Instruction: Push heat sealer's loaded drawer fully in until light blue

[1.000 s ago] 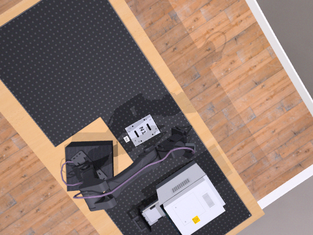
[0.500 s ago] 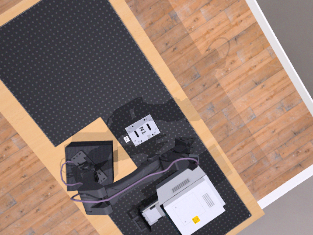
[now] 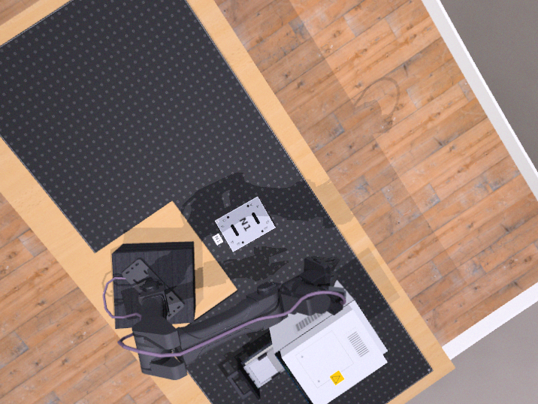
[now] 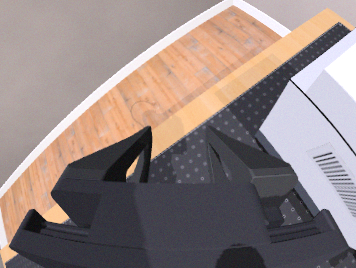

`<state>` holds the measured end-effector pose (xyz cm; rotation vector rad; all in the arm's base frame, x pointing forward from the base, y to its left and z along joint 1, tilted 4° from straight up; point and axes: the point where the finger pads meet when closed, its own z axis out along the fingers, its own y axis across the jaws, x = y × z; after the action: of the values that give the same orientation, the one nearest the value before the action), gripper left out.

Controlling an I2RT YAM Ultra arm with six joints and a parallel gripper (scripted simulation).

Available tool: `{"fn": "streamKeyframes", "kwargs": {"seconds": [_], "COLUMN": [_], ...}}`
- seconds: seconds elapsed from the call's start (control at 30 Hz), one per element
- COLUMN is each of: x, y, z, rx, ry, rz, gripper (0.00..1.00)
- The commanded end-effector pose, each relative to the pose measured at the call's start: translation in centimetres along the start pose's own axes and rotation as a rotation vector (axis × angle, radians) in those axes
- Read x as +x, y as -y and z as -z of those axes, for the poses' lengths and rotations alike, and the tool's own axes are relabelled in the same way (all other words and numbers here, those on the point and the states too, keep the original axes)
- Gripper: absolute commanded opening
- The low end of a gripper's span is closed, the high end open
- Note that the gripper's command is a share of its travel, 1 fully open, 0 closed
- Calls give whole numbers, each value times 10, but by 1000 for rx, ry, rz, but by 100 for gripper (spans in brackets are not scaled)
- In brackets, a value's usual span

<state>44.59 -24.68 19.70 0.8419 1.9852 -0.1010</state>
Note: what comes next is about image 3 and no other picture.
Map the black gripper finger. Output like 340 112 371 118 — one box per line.
311 256 340 272
330 273 339 286

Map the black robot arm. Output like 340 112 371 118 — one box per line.
122 258 346 380

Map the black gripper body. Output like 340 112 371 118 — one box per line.
294 257 331 286

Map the grey heat sealer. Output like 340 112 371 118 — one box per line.
227 292 388 404

